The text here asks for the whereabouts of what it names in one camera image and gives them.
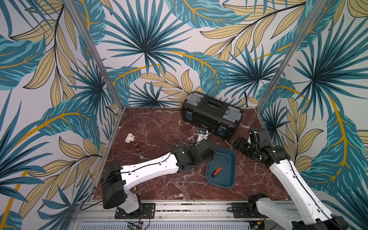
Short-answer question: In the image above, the orange black small screwdriver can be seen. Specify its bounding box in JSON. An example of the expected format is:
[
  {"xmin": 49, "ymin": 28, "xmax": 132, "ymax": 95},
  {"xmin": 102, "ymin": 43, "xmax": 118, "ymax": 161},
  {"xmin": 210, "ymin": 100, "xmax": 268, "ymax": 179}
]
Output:
[{"xmin": 211, "ymin": 162, "xmax": 228, "ymax": 177}]

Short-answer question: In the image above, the orange handle long screwdriver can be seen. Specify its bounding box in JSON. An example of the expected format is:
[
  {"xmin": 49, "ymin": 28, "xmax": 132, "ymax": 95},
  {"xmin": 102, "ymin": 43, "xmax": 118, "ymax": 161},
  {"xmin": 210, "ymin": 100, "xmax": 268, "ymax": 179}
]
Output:
[{"xmin": 134, "ymin": 138, "xmax": 140, "ymax": 154}]

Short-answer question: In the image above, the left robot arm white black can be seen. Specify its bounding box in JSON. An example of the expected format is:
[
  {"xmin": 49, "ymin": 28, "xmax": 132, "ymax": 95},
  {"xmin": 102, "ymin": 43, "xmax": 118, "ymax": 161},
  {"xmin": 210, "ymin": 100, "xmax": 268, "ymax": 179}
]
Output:
[{"xmin": 101, "ymin": 140, "xmax": 217, "ymax": 214}]

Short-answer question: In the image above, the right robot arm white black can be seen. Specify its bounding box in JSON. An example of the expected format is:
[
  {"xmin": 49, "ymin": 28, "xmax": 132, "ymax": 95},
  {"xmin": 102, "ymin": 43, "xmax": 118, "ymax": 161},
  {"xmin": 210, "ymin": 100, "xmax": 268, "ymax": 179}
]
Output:
[{"xmin": 233, "ymin": 128, "xmax": 348, "ymax": 230}]

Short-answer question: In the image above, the teal plastic storage tray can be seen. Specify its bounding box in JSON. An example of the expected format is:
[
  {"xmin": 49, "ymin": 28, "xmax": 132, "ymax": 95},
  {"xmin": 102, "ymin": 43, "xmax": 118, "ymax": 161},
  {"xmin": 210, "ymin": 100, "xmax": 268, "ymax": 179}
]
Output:
[{"xmin": 206, "ymin": 146, "xmax": 237, "ymax": 189}]

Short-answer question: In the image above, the black plastic toolbox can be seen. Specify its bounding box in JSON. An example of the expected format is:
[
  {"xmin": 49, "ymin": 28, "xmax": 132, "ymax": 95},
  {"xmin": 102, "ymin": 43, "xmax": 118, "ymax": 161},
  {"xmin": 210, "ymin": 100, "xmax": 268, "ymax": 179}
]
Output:
[{"xmin": 181, "ymin": 92, "xmax": 242, "ymax": 140}]

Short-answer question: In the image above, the white pipe tee fitting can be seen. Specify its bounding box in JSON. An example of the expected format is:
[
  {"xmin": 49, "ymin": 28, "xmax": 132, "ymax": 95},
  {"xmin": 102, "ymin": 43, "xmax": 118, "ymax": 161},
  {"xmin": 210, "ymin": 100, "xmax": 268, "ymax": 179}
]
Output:
[{"xmin": 125, "ymin": 133, "xmax": 135, "ymax": 143}]

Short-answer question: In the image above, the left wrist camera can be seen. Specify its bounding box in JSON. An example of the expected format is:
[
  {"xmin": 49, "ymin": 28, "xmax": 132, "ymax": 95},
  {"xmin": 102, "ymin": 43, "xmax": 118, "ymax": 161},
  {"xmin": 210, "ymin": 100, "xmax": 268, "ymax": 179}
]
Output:
[{"xmin": 196, "ymin": 128, "xmax": 209, "ymax": 143}]

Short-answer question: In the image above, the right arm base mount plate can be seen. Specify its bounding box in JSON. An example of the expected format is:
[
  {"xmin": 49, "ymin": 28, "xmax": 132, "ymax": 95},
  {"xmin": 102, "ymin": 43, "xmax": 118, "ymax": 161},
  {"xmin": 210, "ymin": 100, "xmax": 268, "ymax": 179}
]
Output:
[{"xmin": 227, "ymin": 202, "xmax": 258, "ymax": 219}]

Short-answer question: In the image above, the aluminium front rail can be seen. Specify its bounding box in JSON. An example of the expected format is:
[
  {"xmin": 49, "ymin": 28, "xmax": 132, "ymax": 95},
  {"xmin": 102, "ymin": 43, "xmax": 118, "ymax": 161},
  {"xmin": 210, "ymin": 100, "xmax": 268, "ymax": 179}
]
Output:
[{"xmin": 68, "ymin": 200, "xmax": 291, "ymax": 222}]

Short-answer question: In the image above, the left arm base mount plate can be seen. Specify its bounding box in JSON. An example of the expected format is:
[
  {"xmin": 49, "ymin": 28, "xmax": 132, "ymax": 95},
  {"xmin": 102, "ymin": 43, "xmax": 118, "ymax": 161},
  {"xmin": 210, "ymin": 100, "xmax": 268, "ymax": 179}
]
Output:
[{"xmin": 115, "ymin": 203, "xmax": 156, "ymax": 219}]

